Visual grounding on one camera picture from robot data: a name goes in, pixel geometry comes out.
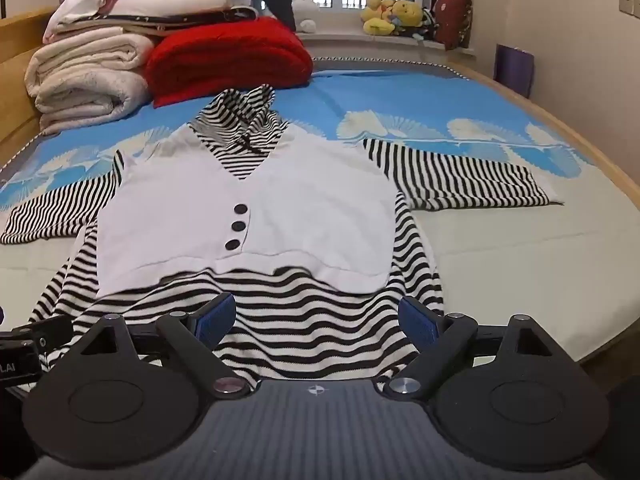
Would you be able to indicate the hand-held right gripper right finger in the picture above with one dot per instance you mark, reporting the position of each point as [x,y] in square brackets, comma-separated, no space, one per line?
[419,321]

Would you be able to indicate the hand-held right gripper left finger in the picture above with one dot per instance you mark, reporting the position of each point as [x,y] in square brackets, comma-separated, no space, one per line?
[217,316]

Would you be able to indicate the striped shirt with white vest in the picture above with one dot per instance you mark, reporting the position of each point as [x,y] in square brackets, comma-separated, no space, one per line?
[280,200]

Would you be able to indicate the blue printed bedspread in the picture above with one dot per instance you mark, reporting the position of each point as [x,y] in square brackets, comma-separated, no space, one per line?
[350,95]

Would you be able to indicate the white fleece blanket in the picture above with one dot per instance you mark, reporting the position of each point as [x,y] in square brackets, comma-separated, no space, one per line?
[85,52]
[90,97]

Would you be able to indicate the red knitted blanket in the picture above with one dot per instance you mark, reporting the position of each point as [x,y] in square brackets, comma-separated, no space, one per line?
[230,55]

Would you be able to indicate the purple box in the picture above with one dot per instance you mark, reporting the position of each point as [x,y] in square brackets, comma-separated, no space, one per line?
[515,67]

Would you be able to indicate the dark patterned folded blanket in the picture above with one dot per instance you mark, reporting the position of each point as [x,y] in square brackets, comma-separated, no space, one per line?
[150,24]

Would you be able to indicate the yellow plush toy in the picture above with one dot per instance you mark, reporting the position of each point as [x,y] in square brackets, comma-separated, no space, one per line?
[395,15]

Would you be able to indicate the dark red cushion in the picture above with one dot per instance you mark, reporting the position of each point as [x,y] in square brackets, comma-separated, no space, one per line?
[452,15]

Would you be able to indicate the white plush toy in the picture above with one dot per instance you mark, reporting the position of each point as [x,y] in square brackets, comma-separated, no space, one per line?
[306,12]

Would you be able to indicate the cream folded blanket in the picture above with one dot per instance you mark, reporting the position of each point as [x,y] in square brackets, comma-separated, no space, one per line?
[175,2]

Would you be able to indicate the pink and white cloth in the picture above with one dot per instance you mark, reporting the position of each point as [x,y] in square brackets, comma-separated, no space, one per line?
[82,2]

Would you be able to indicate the wall switch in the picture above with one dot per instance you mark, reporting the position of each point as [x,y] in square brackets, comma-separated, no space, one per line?
[625,3]

